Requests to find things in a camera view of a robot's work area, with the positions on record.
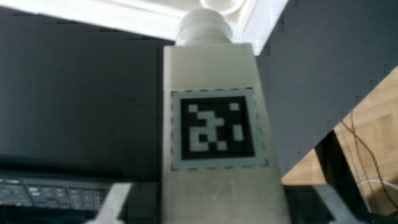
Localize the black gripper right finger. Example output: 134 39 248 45
313 185 377 224

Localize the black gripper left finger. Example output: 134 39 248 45
84 183 134 224

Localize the white table leg with tag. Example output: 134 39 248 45
162 9 290 224

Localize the white square tabletop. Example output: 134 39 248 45
0 0 290 55

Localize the black keyboard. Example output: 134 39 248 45
0 173 123 211

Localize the wooden desk surface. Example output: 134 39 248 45
283 67 398 224

